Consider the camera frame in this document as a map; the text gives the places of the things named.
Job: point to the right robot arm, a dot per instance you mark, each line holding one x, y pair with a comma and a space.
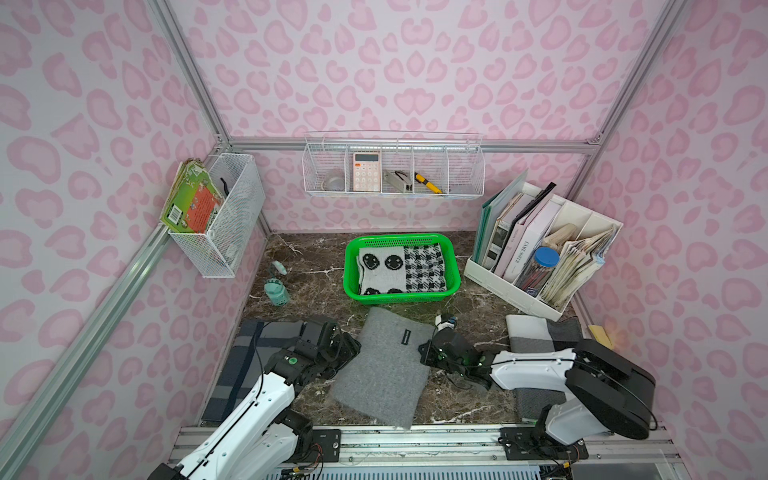
608, 393

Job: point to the dark blue plaid scarf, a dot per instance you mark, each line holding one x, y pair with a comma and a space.
281, 347

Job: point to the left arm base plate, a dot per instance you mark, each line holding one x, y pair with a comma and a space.
324, 441

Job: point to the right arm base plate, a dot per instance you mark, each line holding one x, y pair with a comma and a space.
530, 444

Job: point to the grey fuzzy scarf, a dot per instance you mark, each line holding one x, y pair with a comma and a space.
386, 379

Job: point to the pink white calculator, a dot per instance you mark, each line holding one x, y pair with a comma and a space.
366, 171

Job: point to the black white smiley scarf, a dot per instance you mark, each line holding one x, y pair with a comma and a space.
401, 270

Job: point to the grey black checked scarf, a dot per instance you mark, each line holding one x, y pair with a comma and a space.
528, 334

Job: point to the yellow sticky note pad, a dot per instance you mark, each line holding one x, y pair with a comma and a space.
600, 335

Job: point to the silver stapler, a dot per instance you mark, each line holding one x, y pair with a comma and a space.
399, 180

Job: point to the white wire side basket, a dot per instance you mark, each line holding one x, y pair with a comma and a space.
218, 253

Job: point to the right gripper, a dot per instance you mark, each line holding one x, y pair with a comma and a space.
447, 349

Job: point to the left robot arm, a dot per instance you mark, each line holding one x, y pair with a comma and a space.
263, 432

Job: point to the white file organizer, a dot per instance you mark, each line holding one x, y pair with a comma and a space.
535, 249

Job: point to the green plastic basket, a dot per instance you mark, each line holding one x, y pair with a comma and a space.
351, 271

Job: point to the green binder folder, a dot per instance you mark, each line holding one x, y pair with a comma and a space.
490, 212

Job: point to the white wire wall shelf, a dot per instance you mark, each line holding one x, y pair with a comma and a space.
455, 164

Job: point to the pink white book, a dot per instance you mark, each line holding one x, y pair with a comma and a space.
524, 238

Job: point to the blue lid pencil jar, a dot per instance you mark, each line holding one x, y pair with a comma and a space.
537, 270

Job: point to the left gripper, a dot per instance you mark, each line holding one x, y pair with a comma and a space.
330, 343

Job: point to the green red booklet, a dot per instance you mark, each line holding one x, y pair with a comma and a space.
194, 200

